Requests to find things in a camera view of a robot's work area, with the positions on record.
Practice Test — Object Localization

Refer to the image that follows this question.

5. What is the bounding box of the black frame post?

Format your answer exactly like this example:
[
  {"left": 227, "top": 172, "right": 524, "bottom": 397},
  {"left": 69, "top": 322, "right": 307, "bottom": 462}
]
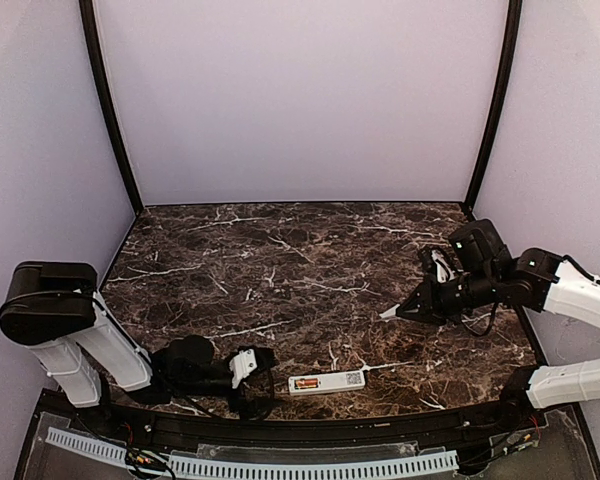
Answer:
[
  {"left": 462, "top": 0, "right": 523, "bottom": 217},
  {"left": 78, "top": 0, "right": 144, "bottom": 216}
]

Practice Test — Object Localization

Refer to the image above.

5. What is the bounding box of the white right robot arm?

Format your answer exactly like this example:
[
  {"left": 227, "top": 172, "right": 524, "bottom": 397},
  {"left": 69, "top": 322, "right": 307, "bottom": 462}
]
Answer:
[{"left": 393, "top": 219, "right": 600, "bottom": 410}]

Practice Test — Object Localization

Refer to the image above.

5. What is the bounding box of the black front table rail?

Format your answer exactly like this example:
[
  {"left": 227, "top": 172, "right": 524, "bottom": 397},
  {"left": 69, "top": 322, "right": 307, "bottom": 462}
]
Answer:
[{"left": 85, "top": 402, "right": 548, "bottom": 451}]

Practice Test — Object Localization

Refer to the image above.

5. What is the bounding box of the white slotted cable duct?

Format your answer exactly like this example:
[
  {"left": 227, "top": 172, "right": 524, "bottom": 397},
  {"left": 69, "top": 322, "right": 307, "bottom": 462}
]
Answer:
[{"left": 45, "top": 427, "right": 459, "bottom": 479}]

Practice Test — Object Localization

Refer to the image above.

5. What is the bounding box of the black left frame post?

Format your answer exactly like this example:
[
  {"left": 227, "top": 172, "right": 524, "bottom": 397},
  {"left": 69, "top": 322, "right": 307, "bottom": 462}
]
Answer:
[{"left": 78, "top": 0, "right": 144, "bottom": 216}]

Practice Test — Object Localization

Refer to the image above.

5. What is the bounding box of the black right frame post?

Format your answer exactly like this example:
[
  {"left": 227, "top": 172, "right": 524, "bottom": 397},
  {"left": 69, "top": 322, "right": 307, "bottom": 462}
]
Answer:
[{"left": 462, "top": 0, "right": 523, "bottom": 217}]

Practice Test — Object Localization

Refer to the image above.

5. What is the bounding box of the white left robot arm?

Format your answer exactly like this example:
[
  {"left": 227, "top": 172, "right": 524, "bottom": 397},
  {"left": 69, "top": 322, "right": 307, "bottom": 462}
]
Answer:
[{"left": 0, "top": 261, "right": 277, "bottom": 420}]

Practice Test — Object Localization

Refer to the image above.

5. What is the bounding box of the white remote control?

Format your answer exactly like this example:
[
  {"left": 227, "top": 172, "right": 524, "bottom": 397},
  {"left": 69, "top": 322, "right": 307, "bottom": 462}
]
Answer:
[{"left": 288, "top": 370, "right": 366, "bottom": 396}]

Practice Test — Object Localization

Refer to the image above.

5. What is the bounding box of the white battery cover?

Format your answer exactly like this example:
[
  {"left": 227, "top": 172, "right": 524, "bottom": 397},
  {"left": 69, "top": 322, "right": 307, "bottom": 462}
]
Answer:
[{"left": 379, "top": 304, "right": 400, "bottom": 321}]

